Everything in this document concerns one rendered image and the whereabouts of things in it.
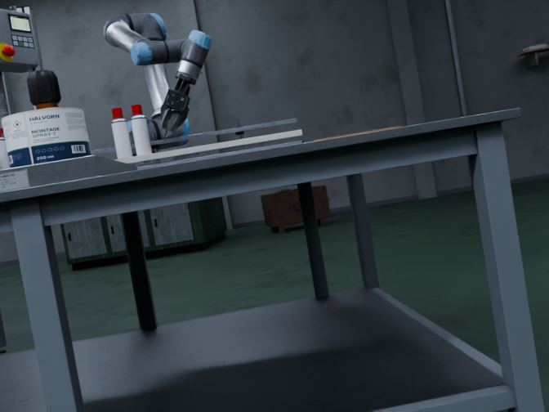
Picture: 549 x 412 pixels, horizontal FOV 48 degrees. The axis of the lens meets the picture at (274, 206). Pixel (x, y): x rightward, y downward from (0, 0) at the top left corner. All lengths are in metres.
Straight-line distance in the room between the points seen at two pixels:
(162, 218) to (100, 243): 0.89
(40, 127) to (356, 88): 9.69
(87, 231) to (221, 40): 4.53
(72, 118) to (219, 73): 9.65
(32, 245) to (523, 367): 1.08
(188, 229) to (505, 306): 6.87
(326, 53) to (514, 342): 9.90
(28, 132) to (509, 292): 1.17
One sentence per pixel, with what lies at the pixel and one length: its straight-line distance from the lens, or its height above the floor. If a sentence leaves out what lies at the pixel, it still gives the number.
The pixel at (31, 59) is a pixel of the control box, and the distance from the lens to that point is 2.35.
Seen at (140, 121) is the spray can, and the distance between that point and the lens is 2.11.
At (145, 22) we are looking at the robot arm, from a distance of 2.54.
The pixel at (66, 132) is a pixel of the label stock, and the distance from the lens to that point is 1.62.
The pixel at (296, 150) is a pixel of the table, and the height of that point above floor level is 0.82.
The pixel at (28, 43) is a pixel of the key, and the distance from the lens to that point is 2.36.
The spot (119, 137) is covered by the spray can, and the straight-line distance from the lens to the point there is 2.13.
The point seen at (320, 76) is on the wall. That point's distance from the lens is 11.09.
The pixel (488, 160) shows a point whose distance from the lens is 1.42.
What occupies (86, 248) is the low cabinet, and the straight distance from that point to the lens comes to 8.56.
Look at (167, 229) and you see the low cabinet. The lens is 8.18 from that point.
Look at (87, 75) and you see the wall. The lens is 11.85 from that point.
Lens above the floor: 0.77
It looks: 3 degrees down
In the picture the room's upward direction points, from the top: 9 degrees counter-clockwise
